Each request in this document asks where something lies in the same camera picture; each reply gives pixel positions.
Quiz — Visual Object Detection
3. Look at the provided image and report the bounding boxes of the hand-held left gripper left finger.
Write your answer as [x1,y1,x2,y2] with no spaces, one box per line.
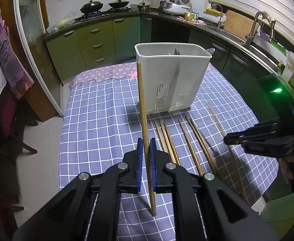
[12,138,144,241]

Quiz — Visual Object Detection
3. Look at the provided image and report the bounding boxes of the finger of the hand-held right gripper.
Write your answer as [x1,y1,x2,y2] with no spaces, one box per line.
[242,135,294,158]
[223,121,282,145]

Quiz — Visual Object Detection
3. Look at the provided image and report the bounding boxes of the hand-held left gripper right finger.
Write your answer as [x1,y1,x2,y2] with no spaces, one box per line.
[149,138,279,241]

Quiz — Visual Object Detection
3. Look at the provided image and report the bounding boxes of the bunch of wooden chopsticks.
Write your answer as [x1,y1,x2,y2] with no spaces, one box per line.
[153,103,248,200]

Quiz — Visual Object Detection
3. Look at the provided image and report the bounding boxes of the light wooden chopstick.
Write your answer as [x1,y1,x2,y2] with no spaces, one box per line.
[136,62,157,217]

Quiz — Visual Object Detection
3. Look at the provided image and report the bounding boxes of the white plastic utensil holder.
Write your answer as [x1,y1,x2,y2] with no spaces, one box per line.
[134,43,212,113]

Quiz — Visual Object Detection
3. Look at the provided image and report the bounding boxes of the person's right hand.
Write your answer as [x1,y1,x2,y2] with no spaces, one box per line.
[278,148,294,183]

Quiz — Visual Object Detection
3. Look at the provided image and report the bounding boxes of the blue checked tablecloth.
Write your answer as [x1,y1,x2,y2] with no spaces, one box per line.
[58,68,279,241]

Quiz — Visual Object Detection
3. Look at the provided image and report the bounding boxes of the steel kitchen sink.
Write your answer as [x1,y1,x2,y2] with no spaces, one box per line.
[207,25,280,76]

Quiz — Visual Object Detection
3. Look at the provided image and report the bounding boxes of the tall steel faucet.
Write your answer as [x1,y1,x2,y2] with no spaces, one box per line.
[245,10,273,47]

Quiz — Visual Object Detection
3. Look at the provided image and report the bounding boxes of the wooden cutting board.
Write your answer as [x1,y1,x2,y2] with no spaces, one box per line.
[223,10,254,41]

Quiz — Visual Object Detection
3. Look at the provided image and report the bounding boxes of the pink patterned cloth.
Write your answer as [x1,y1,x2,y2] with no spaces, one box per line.
[69,61,215,89]

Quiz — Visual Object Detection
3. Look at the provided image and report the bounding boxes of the white slatted shutter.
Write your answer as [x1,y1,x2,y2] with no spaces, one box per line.
[208,0,294,56]

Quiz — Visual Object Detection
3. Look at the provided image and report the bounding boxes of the small steel faucet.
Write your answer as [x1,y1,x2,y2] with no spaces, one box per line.
[211,4,224,29]

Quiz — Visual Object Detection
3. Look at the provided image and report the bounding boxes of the pink towel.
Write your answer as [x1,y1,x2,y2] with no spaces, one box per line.
[176,16,207,26]

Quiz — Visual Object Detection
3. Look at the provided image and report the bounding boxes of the dark wooden chair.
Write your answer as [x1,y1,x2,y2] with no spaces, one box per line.
[0,93,38,156]

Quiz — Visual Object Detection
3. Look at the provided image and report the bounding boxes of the green kitchen cabinets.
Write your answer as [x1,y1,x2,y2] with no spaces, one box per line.
[45,14,141,81]

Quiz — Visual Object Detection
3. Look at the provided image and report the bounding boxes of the white rice cooker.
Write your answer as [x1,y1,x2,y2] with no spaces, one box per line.
[163,1,191,15]

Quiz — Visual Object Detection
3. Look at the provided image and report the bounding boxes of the gas stove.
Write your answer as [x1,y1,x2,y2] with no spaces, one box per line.
[81,7,132,20]

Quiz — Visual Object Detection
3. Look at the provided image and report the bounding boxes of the clear plastic bag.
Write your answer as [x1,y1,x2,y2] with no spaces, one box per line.
[56,12,76,28]

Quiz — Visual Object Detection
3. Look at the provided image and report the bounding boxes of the black wok with lid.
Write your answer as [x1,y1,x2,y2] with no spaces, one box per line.
[80,0,104,14]

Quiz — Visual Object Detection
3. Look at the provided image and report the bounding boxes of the glass sliding door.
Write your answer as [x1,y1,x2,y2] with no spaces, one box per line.
[13,0,64,117]

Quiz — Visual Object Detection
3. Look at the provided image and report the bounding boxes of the purple checked apron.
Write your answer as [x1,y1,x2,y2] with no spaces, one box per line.
[0,1,35,99]

